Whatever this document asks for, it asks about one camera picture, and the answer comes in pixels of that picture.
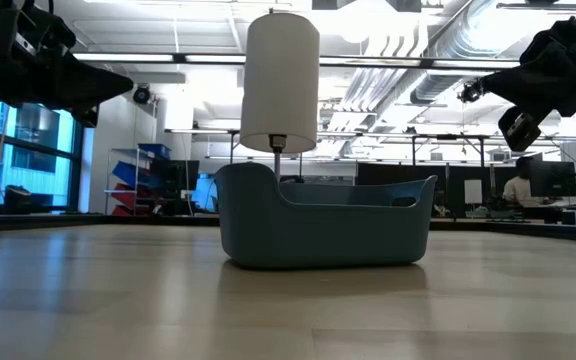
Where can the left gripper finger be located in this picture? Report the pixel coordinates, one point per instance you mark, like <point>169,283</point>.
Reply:
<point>88,75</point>
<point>88,95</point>

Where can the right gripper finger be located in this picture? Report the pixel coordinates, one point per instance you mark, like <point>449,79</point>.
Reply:
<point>518,90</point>
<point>520,65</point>

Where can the teal plastic bin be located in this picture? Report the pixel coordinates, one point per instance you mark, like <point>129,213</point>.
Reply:
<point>318,235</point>

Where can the long ceiling light bar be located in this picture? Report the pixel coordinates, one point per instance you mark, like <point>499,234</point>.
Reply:
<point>123,57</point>

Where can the black round ceiling fixture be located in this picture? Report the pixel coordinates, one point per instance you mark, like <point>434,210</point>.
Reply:
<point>470,91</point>
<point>141,95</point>

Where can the large blue-lit window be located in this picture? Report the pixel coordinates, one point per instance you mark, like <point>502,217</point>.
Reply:
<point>33,150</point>

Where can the shelf with coloured bins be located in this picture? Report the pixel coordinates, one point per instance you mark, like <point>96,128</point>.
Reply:
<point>128,175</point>

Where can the black computer monitor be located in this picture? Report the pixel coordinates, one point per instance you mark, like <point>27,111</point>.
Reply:
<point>552,179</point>
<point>175,175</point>

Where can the person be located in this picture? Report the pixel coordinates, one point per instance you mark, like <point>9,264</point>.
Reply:
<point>520,190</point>

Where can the white sign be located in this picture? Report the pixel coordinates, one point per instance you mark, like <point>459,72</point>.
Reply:
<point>473,191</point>

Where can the black bag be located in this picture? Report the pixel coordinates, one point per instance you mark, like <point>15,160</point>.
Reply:
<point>17,199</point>

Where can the lit blue screen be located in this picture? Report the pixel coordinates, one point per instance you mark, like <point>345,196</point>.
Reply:
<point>203,192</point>

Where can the table lamp white shade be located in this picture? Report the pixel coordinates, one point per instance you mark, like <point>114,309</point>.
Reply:
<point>280,80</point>

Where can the black aluminium frame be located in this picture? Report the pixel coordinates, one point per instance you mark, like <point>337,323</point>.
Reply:
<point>68,222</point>

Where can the black partition wall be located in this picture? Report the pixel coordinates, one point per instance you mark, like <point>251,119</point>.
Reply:
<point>383,172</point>

